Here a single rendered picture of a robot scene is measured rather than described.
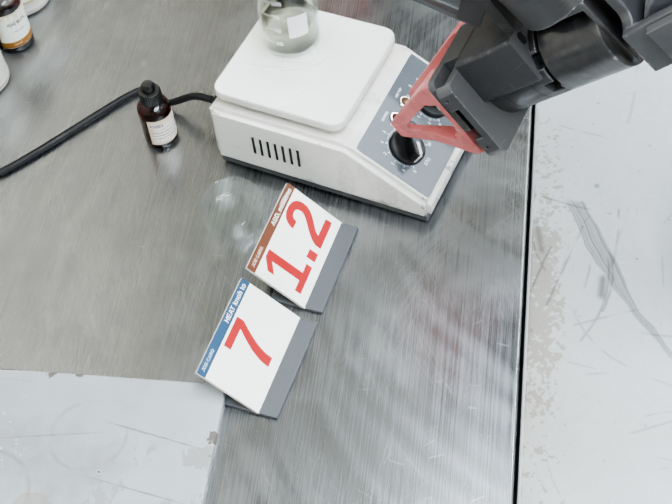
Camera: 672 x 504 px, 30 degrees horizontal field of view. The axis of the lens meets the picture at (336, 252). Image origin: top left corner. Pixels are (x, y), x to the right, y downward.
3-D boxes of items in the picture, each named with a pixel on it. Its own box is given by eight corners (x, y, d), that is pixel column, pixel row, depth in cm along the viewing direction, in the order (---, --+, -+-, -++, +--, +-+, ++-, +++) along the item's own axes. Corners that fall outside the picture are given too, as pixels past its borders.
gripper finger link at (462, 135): (355, 116, 92) (446, 77, 85) (393, 54, 96) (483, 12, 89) (413, 180, 94) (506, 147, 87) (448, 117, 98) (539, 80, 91)
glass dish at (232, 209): (190, 227, 106) (185, 211, 105) (227, 183, 109) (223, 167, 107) (242, 252, 104) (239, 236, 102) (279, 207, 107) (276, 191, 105)
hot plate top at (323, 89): (399, 37, 107) (399, 29, 106) (341, 135, 101) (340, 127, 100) (274, 4, 111) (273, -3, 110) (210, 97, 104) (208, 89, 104)
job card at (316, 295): (358, 229, 105) (355, 197, 101) (322, 315, 100) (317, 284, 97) (290, 213, 106) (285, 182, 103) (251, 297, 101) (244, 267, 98)
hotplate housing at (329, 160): (485, 119, 111) (486, 54, 105) (429, 228, 104) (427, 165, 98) (262, 58, 118) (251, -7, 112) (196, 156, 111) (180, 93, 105)
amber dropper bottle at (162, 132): (138, 138, 113) (122, 83, 107) (163, 119, 114) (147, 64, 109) (160, 154, 112) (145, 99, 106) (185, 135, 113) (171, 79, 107)
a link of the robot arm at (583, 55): (503, 47, 81) (587, 10, 76) (523, -17, 84) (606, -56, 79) (569, 109, 84) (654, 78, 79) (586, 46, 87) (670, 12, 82)
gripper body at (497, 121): (428, 95, 85) (509, 61, 79) (480, 3, 91) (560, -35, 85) (486, 161, 87) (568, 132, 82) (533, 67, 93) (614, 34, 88)
